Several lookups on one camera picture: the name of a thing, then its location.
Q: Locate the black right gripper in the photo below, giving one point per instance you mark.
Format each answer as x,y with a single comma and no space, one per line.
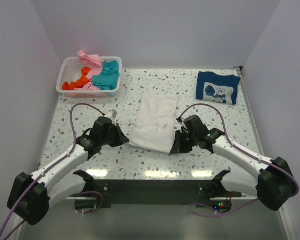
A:
178,147

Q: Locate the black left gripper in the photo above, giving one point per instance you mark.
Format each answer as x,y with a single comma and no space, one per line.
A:
121,139

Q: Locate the white t-shirt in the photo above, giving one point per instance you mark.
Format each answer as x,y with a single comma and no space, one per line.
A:
154,126

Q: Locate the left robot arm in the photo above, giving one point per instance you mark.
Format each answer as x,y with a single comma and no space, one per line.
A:
32,195

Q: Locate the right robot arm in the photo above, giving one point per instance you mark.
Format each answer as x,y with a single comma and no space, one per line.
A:
274,181

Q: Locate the teal t-shirt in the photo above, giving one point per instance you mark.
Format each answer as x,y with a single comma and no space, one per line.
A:
108,79

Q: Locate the folded blue printed t-shirt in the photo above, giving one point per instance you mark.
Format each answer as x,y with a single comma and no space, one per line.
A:
216,88

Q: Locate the orange t-shirt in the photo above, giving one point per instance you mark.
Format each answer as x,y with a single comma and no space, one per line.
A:
82,84

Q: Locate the pink t-shirt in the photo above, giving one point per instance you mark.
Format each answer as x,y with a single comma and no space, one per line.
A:
95,62

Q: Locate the white plastic basket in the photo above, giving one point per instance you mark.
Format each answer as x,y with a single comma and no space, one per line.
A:
71,71

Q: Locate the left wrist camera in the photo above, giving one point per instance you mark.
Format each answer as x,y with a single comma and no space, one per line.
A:
112,115

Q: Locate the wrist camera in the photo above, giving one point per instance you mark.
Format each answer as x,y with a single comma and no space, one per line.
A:
183,127
112,115

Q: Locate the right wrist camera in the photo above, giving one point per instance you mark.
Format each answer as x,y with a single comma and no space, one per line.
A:
183,127

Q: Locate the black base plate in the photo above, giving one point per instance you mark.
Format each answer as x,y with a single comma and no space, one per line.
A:
105,193

